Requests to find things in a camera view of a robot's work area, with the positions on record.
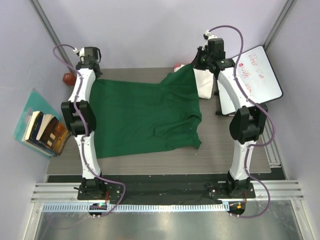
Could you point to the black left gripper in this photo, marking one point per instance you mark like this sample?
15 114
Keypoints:
99 75

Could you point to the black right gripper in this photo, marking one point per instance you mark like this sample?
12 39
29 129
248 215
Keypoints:
200 52

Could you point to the white dry-erase board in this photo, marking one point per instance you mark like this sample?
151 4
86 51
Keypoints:
257 74

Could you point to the green t shirt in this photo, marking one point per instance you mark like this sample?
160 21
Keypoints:
139 118

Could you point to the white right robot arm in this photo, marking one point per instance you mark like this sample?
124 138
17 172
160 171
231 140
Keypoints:
249 120

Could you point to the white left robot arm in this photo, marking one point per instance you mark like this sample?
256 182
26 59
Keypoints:
81 123

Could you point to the stack of books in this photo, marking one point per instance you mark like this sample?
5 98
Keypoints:
46 134

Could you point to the folded white t shirt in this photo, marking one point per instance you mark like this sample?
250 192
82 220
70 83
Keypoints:
204 82

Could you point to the red cube block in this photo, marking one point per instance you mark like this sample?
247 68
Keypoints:
69 79

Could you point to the teal plastic folder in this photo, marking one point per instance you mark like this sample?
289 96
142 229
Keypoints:
35 102

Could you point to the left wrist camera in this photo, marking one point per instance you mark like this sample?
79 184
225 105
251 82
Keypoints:
90 52

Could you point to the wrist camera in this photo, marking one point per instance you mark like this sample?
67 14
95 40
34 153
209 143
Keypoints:
209 35
90 52

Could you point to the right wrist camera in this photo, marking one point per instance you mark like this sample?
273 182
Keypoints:
209 35

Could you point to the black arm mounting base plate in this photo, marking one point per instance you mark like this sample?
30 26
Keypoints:
166 189

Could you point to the white slotted cable duct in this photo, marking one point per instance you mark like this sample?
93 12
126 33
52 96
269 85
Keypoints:
90 207

